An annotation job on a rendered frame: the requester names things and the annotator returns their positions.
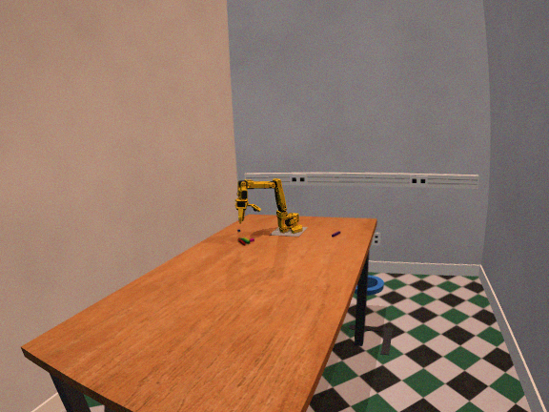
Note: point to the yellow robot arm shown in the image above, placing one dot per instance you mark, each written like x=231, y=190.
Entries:
x=281, y=213

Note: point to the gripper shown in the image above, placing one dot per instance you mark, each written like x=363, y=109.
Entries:
x=241, y=206

